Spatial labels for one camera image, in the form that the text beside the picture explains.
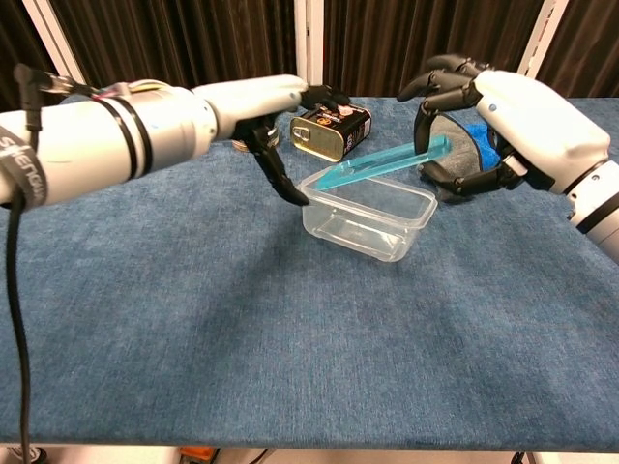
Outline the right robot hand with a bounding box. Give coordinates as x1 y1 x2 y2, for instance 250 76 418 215
397 53 611 199

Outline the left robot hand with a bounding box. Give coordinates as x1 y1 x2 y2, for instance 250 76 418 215
208 74 352 207

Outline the teal container lid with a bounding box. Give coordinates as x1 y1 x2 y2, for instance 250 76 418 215
313 134 454 193

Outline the clear plastic container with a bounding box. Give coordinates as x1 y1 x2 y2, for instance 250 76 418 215
295 166 439 264

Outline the round metal tin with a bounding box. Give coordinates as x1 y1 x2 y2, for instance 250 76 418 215
230 126 280 153

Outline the grey blue cleaning cloth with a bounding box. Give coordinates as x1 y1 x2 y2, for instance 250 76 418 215
417 113 504 205

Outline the black luncheon meat can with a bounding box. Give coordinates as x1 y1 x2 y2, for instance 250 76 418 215
289 105 373 164

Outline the dark pleated curtain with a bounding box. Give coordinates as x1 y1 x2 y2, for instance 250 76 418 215
322 0 547 98
0 0 69 115
47 0 298 97
529 0 619 98

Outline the blue tablecloth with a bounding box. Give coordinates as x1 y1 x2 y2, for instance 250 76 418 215
0 95 619 453

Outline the white sneaker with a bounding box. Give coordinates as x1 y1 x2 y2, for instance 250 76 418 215
4 447 47 464

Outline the white partition post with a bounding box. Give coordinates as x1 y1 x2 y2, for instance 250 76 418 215
508 0 563 98
293 0 324 97
21 0 92 97

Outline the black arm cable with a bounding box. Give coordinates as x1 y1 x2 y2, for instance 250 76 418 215
5 62 105 464

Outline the black velcro strap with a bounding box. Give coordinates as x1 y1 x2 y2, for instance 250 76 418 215
0 123 50 210

